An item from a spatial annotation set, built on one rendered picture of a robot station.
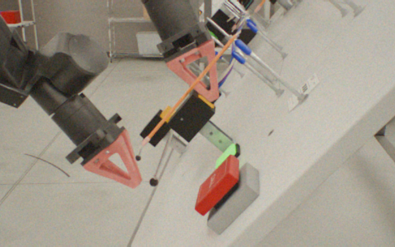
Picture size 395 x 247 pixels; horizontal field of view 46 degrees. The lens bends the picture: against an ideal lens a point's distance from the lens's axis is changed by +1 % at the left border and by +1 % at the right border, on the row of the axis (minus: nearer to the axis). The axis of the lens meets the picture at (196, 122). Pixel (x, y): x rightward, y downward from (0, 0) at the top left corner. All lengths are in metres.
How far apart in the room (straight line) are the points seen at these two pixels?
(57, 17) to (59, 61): 7.85
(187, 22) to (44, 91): 0.21
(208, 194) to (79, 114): 0.28
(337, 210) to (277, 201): 0.71
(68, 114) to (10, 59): 0.10
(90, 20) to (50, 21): 0.67
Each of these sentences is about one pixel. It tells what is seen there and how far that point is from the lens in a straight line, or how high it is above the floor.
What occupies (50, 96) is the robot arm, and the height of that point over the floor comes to 1.14.
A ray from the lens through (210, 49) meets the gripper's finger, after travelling 0.60.
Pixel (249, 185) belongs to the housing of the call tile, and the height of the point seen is 1.11.
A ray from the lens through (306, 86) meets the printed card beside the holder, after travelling 0.55.
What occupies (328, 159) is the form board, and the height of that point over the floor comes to 1.15.
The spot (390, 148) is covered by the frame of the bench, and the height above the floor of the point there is 0.80.
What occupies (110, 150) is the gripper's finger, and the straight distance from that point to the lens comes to 0.65.
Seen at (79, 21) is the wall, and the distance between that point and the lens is 8.38.
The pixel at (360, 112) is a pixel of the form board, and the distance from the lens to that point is 0.38.
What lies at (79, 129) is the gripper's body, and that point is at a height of 1.10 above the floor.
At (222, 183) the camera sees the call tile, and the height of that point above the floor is 1.11.
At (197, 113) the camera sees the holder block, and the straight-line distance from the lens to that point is 0.62.
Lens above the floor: 1.29
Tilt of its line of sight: 17 degrees down
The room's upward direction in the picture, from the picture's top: 1 degrees counter-clockwise
